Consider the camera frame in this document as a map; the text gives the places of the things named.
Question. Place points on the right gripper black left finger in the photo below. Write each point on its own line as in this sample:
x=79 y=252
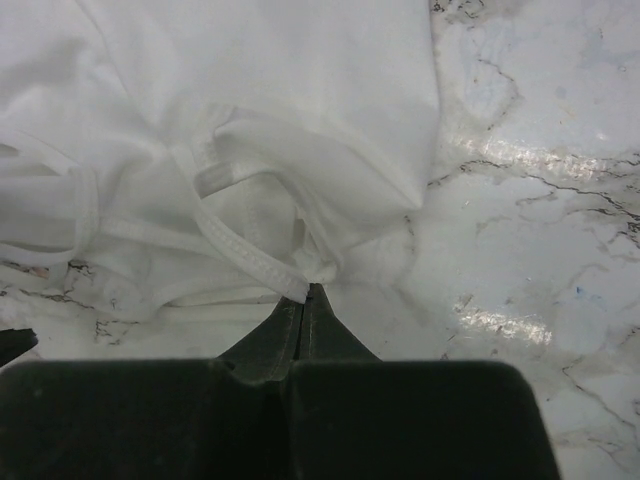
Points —
x=265 y=354

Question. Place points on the white cloth garment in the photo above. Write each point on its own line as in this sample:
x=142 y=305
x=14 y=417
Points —
x=159 y=153

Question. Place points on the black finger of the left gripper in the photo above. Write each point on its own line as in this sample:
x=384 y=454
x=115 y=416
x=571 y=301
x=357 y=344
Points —
x=14 y=343

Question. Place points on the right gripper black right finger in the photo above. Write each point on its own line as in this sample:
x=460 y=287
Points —
x=323 y=337

